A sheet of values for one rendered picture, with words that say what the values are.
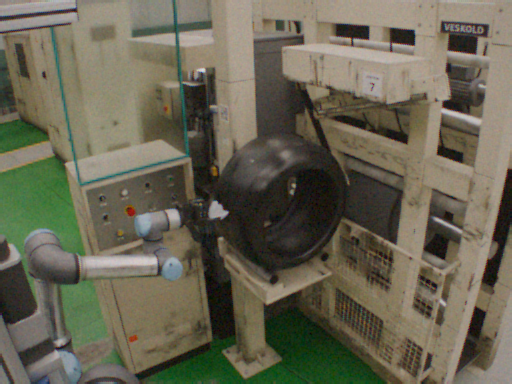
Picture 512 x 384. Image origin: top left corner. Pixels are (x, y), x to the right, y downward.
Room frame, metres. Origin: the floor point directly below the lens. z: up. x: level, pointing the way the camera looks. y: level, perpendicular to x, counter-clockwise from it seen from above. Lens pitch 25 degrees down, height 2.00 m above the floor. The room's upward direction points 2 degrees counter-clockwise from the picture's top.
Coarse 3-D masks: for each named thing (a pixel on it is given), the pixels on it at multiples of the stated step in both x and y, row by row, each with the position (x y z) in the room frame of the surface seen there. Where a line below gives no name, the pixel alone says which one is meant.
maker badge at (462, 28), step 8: (440, 24) 1.63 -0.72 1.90; (448, 24) 1.59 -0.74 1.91; (456, 24) 1.57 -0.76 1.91; (464, 24) 1.54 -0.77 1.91; (472, 24) 1.51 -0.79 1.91; (480, 24) 1.48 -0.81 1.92; (488, 24) 1.46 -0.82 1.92; (448, 32) 1.59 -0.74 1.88; (456, 32) 1.56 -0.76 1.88; (464, 32) 1.54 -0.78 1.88; (472, 32) 1.51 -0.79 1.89; (480, 32) 1.48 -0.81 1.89
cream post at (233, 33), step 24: (216, 0) 1.89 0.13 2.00; (240, 0) 1.87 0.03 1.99; (216, 24) 1.90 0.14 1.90; (240, 24) 1.87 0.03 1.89; (216, 48) 1.91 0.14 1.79; (240, 48) 1.86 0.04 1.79; (216, 72) 1.92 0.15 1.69; (240, 72) 1.86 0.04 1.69; (240, 96) 1.86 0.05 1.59; (240, 120) 1.85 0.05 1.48; (240, 144) 1.85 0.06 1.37; (240, 288) 1.85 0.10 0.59; (240, 312) 1.87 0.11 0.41; (240, 336) 1.89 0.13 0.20; (264, 336) 1.90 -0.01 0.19
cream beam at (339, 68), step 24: (288, 48) 1.92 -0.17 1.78; (312, 48) 1.88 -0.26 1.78; (336, 48) 1.87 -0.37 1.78; (360, 48) 1.86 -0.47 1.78; (288, 72) 1.92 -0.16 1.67; (312, 72) 1.78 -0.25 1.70; (336, 72) 1.66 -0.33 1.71; (360, 72) 1.55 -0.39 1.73; (384, 72) 1.46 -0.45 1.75; (408, 72) 1.51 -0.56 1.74; (360, 96) 1.56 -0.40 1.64; (384, 96) 1.46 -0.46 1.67; (408, 96) 1.51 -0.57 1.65
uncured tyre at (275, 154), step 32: (256, 160) 1.56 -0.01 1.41; (288, 160) 1.53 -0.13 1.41; (320, 160) 1.60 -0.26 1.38; (224, 192) 1.56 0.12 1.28; (256, 192) 1.46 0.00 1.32; (320, 192) 1.85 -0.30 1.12; (224, 224) 1.53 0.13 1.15; (256, 224) 1.44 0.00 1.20; (288, 224) 1.84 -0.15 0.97; (320, 224) 1.76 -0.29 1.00; (256, 256) 1.45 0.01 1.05; (288, 256) 1.53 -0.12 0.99
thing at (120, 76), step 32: (96, 0) 1.82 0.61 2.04; (128, 0) 1.89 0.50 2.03; (160, 0) 1.97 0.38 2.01; (64, 32) 1.74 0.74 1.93; (96, 32) 1.81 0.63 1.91; (128, 32) 1.89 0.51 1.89; (160, 32) 1.96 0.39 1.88; (64, 64) 1.73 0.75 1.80; (96, 64) 1.80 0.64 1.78; (128, 64) 1.88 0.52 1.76; (160, 64) 1.96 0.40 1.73; (64, 96) 1.71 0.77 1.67; (96, 96) 1.79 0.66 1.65; (128, 96) 1.87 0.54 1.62; (160, 96) 1.95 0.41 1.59; (96, 128) 1.78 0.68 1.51; (128, 128) 1.86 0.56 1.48; (160, 128) 1.94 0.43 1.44; (96, 160) 1.77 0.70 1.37; (128, 160) 1.84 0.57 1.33; (160, 160) 1.93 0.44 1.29
